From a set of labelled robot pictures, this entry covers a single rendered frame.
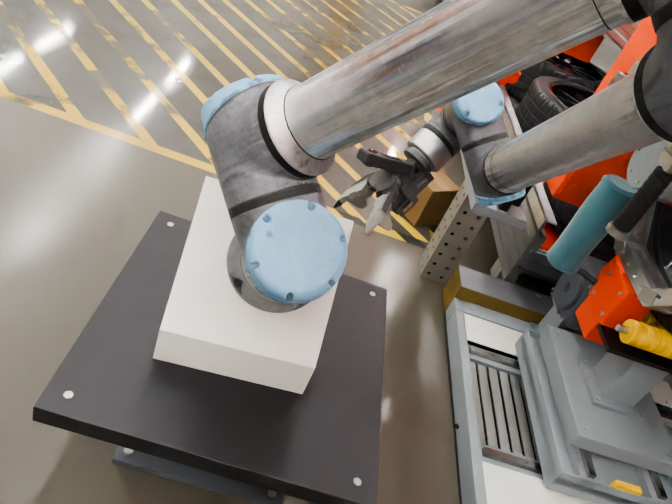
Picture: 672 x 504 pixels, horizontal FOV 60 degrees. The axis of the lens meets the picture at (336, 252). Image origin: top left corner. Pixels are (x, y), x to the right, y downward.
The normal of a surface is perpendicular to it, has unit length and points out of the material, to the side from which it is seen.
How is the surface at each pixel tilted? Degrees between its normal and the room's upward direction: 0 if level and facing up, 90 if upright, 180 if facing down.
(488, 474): 0
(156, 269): 0
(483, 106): 49
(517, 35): 102
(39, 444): 0
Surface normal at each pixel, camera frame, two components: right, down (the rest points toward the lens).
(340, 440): 0.33, -0.74
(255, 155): -0.44, 0.53
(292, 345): 0.22, -0.07
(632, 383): -0.09, 0.59
